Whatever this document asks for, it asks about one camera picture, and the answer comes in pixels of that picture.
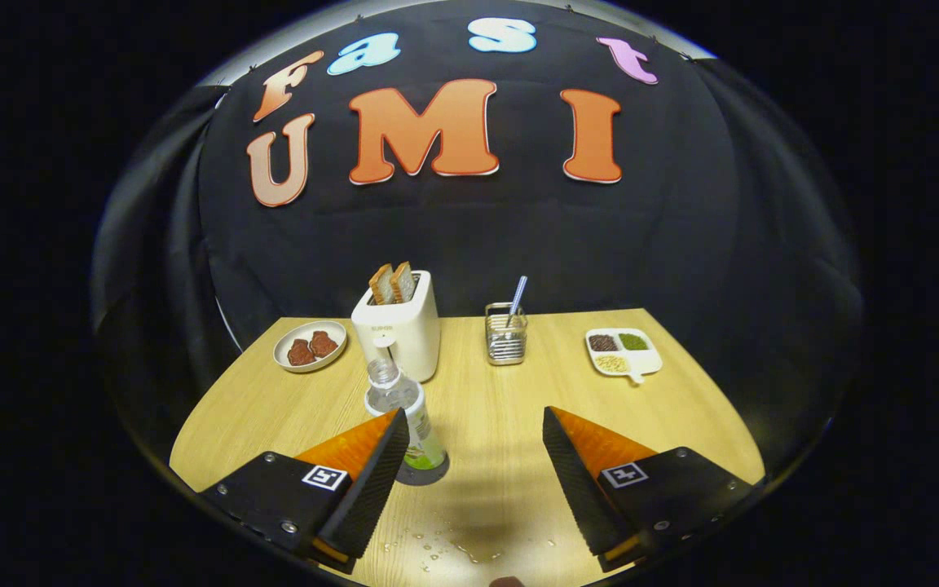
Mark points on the dark brown round coaster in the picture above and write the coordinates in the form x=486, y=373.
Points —
x=429, y=477

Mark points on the white toaster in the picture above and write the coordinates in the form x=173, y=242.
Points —
x=404, y=334

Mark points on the white divided bean dish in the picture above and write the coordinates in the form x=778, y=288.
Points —
x=649, y=360

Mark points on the brown meat piece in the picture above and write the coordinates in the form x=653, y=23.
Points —
x=301, y=352
x=324, y=343

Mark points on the clear plastic juice bottle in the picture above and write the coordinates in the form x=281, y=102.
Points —
x=400, y=399

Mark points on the wooden table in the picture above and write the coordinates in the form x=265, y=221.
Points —
x=502, y=424

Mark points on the round white plate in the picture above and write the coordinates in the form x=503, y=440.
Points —
x=286, y=363

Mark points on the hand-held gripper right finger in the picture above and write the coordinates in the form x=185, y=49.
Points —
x=579, y=489

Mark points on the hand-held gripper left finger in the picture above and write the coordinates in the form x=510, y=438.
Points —
x=372, y=489

